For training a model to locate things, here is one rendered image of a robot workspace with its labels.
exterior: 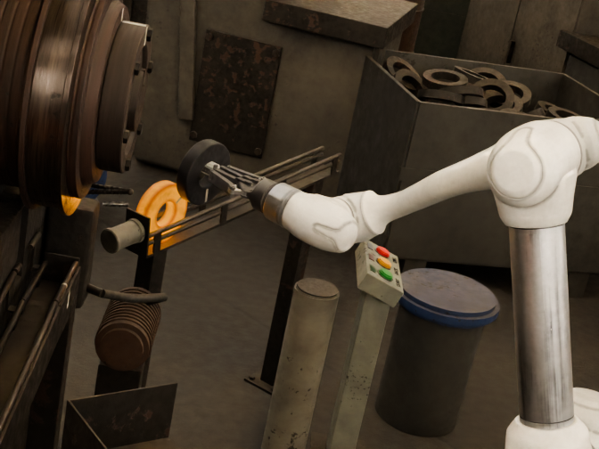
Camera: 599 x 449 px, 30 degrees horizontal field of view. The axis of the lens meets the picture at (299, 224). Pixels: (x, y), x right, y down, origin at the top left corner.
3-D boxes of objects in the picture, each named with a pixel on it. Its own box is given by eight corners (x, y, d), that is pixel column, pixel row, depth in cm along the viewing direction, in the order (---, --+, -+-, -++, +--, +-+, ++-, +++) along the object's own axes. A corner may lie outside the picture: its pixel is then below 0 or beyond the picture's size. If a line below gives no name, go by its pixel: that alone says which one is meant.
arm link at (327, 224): (273, 232, 243) (304, 231, 254) (330, 263, 235) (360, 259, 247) (289, 187, 240) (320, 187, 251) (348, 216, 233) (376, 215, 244)
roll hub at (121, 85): (87, 190, 200) (107, 36, 190) (114, 143, 226) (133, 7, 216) (118, 195, 200) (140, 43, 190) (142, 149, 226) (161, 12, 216)
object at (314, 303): (258, 463, 304) (294, 292, 285) (261, 439, 315) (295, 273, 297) (302, 470, 305) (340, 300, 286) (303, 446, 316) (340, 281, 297)
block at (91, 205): (33, 303, 245) (45, 201, 236) (41, 288, 252) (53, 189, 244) (81, 311, 246) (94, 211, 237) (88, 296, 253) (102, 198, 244)
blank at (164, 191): (146, 251, 273) (156, 257, 271) (125, 213, 261) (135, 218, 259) (184, 206, 279) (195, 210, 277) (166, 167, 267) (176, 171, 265)
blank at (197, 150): (178, 147, 250) (190, 152, 249) (224, 131, 262) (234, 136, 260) (172, 208, 258) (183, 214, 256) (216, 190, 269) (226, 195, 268)
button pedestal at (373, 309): (309, 476, 303) (356, 271, 281) (310, 428, 325) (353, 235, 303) (367, 485, 304) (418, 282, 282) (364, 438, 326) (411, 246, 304)
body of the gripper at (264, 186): (258, 218, 247) (226, 202, 251) (281, 211, 253) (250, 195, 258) (266, 187, 244) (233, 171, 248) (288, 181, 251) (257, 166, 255)
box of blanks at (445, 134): (373, 285, 430) (419, 93, 403) (319, 203, 504) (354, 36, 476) (607, 301, 460) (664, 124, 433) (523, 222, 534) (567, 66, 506)
